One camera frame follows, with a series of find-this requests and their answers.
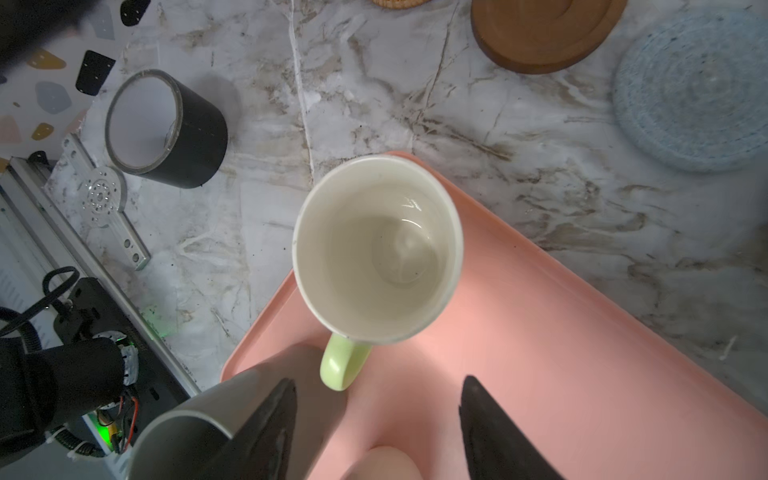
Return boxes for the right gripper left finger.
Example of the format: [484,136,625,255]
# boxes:
[194,378,298,480]

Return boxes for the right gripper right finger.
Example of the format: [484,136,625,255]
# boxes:
[459,375,561,479]

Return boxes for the green mug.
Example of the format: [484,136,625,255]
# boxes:
[292,154,464,391]

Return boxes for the light blue woven coaster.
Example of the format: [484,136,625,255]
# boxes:
[612,7,767,173]

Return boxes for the dark brown wooden coaster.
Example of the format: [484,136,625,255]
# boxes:
[470,0,627,75]

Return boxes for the brown rattan woven coaster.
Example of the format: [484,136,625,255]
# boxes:
[371,0,430,10]

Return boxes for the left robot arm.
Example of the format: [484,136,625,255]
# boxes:
[1,266,139,466]

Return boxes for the dark grey mug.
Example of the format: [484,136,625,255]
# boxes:
[127,345,347,479]

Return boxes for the pink tray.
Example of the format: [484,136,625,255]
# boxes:
[220,151,768,480]

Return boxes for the black tape roll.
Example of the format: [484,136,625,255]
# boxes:
[105,69,229,189]

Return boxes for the pink handled cream mug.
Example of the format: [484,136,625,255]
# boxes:
[342,446,423,480]

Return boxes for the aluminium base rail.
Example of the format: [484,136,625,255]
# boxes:
[1,156,198,475]

